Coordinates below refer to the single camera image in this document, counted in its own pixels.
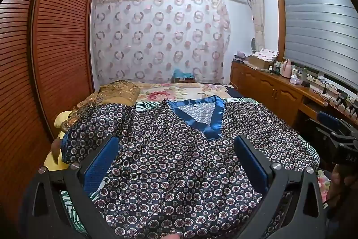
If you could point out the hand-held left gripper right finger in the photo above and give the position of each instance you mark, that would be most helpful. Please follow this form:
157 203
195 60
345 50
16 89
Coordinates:
254 164

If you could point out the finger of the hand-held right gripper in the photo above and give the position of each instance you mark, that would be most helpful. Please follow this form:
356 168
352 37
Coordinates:
328 119
345 103

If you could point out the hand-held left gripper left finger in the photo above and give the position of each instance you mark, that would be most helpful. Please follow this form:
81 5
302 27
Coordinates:
100 164

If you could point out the navy patterned pajama top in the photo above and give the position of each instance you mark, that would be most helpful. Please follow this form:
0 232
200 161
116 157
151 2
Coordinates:
181 166

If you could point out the person's right hand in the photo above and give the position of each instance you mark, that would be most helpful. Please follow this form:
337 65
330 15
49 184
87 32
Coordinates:
339 184

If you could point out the leaf print bedsheet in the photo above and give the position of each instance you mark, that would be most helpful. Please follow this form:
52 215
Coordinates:
68 201

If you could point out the tissue pack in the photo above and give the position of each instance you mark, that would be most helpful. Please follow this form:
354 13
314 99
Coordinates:
294 80

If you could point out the yellow pillow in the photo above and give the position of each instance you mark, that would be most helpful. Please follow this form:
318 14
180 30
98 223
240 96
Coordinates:
60 118

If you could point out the wooden sideboard cabinet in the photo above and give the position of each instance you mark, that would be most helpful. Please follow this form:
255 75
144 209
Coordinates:
268 90

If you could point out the navy bed sheet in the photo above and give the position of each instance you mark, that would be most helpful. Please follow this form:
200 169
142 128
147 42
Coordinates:
237 94

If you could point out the golden patterned blanket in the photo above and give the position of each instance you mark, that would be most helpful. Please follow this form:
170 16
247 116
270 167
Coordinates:
120 90

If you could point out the grey window blind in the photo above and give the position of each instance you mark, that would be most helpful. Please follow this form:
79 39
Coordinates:
316 20

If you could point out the floral cream blanket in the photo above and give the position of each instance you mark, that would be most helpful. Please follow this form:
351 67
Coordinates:
156 94

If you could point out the floral print cloth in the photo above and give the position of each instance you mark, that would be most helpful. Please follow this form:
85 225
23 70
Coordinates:
267 53

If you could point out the cardboard box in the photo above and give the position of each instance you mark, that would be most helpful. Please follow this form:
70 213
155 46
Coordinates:
256 62

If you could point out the small round mirror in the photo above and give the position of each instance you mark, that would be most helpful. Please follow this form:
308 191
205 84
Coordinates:
254 44

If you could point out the blue storage box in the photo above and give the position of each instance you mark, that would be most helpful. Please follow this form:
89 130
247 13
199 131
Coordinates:
183 76

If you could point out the beige window curtain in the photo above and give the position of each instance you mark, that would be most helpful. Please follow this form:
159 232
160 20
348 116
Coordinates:
258 12

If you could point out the wooden louvered wardrobe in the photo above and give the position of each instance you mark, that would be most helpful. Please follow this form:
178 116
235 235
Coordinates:
56 31

